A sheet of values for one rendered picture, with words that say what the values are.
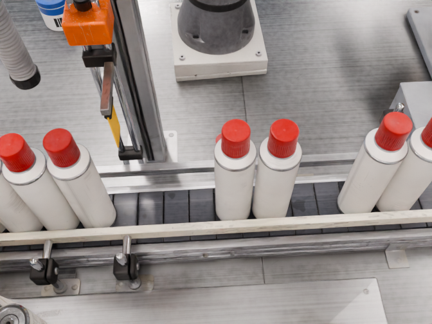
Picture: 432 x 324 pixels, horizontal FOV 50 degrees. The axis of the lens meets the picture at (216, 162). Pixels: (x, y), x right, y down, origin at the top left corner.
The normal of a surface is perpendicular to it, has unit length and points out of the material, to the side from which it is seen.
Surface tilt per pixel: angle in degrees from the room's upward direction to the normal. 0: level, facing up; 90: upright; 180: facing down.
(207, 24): 71
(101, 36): 90
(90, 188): 90
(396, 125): 3
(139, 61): 90
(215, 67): 90
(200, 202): 0
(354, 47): 0
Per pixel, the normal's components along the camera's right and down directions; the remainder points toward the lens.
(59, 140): -0.06, -0.55
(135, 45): 0.05, 0.85
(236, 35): 0.52, 0.52
